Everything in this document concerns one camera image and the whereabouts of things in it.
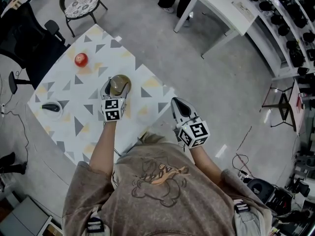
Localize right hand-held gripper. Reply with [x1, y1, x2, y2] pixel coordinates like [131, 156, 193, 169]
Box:
[170, 97, 211, 149]

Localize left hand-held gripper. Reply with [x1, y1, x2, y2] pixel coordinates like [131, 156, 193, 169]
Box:
[100, 78, 131, 123]

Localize olive green bowl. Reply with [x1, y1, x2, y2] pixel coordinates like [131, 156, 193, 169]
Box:
[109, 74, 132, 97]

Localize white dish with black object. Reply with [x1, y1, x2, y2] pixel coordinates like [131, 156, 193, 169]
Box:
[40, 100, 63, 120]

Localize person's right forearm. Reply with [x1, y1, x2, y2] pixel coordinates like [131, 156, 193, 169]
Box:
[189, 145, 226, 181]

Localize person's left forearm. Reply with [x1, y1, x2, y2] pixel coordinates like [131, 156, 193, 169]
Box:
[88, 120, 118, 176]

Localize red apple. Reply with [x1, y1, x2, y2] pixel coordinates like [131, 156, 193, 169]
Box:
[74, 53, 89, 68]

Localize white triangle-patterned tablecloth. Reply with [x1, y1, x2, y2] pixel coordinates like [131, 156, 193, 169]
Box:
[27, 23, 177, 166]

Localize black toy eggplant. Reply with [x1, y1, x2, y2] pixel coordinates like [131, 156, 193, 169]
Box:
[41, 102, 61, 113]

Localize patterned seat cushion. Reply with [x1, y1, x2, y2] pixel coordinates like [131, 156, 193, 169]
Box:
[65, 0, 99, 19]

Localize black office chair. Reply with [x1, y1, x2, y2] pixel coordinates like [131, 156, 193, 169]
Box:
[0, 2, 71, 95]

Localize person's brown printed t-shirt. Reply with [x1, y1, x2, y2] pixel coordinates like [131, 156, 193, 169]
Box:
[61, 131, 274, 236]

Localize white shelving rack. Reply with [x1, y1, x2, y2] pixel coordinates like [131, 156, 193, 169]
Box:
[242, 0, 315, 81]

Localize white side table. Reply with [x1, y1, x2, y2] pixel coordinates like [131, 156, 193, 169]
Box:
[173, 0, 261, 59]

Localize black round seat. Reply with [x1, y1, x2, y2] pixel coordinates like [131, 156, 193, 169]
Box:
[247, 177, 276, 204]

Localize paper sheet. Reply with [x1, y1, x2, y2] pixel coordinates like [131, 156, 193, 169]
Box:
[232, 0, 254, 22]

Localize rows of black devices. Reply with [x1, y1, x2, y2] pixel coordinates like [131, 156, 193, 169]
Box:
[242, 0, 315, 76]

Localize grey cabinet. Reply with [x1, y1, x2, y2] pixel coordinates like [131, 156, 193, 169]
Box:
[0, 196, 51, 236]

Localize black folding table frame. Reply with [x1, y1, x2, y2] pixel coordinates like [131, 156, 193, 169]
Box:
[260, 79, 308, 136]

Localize grey harness strap with buckle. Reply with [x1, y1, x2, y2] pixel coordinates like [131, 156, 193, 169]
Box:
[232, 198, 265, 236]
[86, 205, 106, 236]

